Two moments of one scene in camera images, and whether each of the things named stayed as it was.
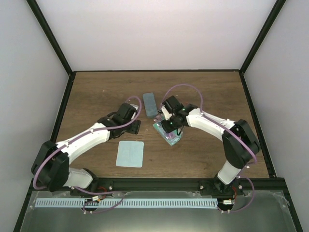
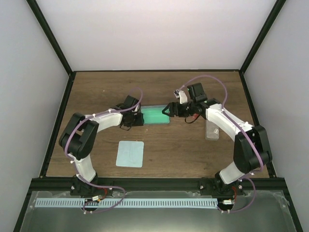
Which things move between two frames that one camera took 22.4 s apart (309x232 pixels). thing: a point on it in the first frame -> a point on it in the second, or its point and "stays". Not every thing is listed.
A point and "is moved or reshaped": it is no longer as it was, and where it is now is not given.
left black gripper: [135, 129] -> [140, 121]
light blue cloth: [130, 153] stays
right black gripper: [167, 128] -> [178, 113]
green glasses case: [172, 137] -> [154, 114]
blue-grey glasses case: [150, 105] is moved or reshaped
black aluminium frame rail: [120, 185] stays
